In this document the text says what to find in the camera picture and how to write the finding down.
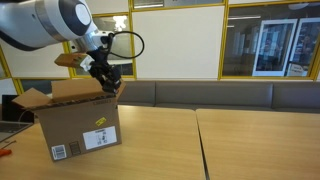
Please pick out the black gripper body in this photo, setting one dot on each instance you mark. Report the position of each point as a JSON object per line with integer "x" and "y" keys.
{"x": 100, "y": 60}

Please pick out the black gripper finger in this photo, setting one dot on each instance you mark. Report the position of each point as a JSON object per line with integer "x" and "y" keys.
{"x": 116, "y": 75}
{"x": 104, "y": 77}

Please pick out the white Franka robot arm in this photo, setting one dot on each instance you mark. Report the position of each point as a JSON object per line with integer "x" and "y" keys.
{"x": 36, "y": 20}

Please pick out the brown cardboard box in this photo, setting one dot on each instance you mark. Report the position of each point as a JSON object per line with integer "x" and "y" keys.
{"x": 76, "y": 126}

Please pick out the ceiling pendant lamp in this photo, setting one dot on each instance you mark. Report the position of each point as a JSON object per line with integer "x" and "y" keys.
{"x": 120, "y": 21}

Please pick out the grey bench sofa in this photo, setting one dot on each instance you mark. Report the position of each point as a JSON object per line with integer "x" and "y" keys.
{"x": 213, "y": 95}

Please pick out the grey laptop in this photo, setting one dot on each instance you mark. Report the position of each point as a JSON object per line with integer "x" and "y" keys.
{"x": 11, "y": 113}

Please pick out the white framed display panel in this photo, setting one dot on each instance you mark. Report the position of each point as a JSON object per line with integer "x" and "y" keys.
{"x": 305, "y": 46}

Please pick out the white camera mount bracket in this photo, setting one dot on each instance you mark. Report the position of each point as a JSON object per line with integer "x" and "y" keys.
{"x": 87, "y": 62}

